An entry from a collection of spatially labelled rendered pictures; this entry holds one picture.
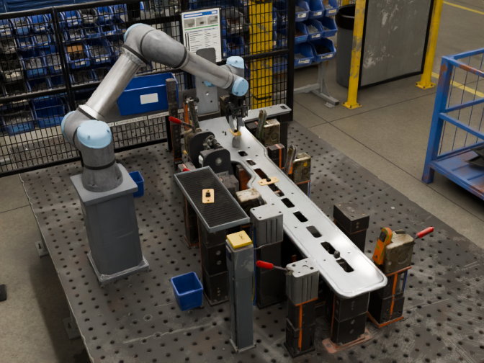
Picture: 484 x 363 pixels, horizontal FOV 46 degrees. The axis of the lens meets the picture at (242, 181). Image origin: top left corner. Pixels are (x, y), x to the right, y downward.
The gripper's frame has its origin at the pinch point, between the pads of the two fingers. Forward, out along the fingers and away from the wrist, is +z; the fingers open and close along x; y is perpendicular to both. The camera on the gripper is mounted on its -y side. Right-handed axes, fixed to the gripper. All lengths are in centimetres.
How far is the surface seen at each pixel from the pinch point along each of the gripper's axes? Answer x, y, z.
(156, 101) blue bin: -27.8, -35.2, -4.6
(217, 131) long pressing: -7.2, -5.3, 2.5
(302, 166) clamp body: 12.8, 43.1, 0.4
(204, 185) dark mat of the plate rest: -38, 62, -15
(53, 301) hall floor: -99, -34, 103
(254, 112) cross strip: 17.6, -16.5, 2.6
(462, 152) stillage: 199, -46, 85
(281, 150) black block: 13.4, 21.9, 3.8
